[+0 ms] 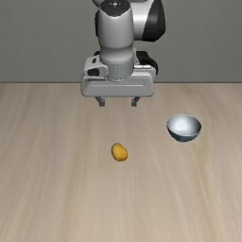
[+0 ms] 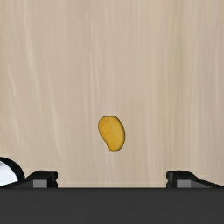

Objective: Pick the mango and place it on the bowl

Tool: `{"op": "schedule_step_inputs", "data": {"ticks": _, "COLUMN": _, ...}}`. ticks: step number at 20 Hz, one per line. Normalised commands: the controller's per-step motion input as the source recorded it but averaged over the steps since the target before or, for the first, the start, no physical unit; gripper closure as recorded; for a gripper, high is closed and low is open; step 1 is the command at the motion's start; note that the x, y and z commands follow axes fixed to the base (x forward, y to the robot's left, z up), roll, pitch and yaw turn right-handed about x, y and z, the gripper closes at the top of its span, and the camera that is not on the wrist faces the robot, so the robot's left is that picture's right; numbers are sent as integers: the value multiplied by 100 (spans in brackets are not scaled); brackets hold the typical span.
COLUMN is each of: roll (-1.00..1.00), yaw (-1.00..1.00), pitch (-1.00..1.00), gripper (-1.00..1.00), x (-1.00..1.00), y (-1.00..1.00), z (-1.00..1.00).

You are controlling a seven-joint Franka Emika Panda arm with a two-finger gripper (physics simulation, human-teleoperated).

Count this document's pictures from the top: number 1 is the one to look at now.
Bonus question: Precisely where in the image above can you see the yellow mango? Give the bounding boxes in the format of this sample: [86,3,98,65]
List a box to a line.
[111,142,129,163]

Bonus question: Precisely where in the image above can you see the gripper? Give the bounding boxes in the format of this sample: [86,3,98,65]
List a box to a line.
[80,56,157,108]

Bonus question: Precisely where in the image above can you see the grey bowl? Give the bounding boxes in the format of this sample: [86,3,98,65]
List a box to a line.
[165,113,203,143]

